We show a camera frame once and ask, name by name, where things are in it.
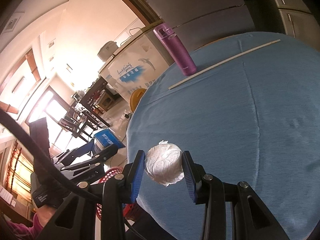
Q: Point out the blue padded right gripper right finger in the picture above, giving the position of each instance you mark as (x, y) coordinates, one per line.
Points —
(191, 175)

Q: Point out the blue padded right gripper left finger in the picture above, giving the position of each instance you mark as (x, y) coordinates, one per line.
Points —
(135, 175)

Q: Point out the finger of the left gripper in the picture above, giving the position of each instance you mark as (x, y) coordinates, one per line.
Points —
(69, 156)
(100, 157)

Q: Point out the blue printed paper box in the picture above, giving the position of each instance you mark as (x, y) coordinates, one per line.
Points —
(105, 138)

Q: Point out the white paper ball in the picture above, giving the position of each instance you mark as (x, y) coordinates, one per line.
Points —
(163, 163)

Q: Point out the magenta sleeved forearm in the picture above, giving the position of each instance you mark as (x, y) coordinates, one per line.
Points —
(21, 231)

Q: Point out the gloved left hand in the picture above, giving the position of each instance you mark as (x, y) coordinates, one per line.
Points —
(45, 189)

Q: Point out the dark wooden chair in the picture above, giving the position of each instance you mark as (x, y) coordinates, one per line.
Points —
(80, 124)

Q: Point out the phone mounted on gripper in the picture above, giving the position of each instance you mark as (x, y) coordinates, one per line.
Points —
(39, 133)

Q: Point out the dark wooden dining table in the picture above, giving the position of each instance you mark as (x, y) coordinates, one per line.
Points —
(93, 93)

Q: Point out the yellow electric fan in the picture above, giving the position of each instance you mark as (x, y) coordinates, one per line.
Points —
(136, 97)

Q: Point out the blue round tablecloth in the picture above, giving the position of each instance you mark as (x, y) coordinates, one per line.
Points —
(252, 115)

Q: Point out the white chest freezer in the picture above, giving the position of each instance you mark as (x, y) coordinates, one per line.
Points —
(137, 63)

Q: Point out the white rice cooker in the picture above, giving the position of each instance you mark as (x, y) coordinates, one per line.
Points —
(107, 50)

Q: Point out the purple thermos bottle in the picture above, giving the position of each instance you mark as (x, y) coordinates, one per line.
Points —
(175, 48)

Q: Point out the grey cabinet wardrobe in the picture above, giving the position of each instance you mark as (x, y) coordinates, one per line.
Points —
(199, 22)

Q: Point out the silver refrigerator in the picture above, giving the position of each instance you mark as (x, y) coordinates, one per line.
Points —
(297, 19)

